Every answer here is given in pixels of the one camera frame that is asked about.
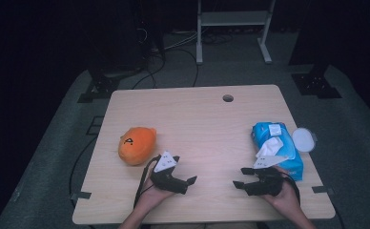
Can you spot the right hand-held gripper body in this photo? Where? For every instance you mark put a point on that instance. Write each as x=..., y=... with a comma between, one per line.
x=267, y=184

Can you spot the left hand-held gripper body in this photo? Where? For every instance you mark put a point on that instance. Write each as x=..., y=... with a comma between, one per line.
x=165, y=183

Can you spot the blue wet wipes pack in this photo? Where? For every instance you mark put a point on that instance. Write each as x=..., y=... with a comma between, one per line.
x=292, y=168

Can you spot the white wet wipe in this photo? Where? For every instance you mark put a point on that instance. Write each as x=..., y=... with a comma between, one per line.
x=270, y=147

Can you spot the orange plush toy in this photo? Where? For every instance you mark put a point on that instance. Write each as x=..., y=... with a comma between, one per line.
x=137, y=145

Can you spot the person's left hand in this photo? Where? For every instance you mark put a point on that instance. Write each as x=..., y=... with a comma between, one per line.
x=151, y=197

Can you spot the person's right hand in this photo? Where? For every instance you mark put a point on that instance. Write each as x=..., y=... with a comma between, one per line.
x=286, y=197

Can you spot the black tape strip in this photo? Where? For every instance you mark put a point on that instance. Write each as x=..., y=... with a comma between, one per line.
x=81, y=195
x=322, y=190

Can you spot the white round lid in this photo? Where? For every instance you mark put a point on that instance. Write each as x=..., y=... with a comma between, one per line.
x=303, y=140

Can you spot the black stand base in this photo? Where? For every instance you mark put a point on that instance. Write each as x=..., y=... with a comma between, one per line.
x=315, y=84
x=102, y=86

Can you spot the white metal stand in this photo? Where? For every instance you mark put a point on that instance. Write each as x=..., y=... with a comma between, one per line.
x=232, y=18

